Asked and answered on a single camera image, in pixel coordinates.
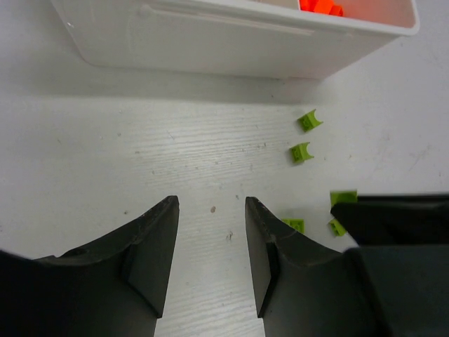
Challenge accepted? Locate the green curved lego piece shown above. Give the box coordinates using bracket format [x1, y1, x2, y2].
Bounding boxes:
[289, 142, 314, 164]
[297, 109, 323, 133]

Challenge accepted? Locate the green plain lego block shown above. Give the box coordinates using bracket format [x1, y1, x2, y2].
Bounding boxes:
[330, 190, 358, 207]

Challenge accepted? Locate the orange round dish lego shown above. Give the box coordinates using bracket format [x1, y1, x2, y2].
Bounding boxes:
[298, 0, 344, 17]

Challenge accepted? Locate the white divided sorting tray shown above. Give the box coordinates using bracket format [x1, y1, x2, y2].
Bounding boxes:
[53, 1, 420, 79]

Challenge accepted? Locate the green two-stud lego brick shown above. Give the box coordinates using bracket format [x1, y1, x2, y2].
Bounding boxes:
[328, 218, 347, 237]

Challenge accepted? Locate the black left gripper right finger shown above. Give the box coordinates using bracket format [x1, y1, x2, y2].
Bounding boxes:
[245, 197, 448, 336]

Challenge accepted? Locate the green square lego brick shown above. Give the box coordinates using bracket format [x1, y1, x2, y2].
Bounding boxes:
[282, 218, 304, 234]

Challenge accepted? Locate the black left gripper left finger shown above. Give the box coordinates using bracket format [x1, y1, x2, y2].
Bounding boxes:
[1, 196, 180, 336]

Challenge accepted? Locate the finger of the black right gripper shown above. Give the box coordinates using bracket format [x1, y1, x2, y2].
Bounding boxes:
[330, 193, 448, 246]

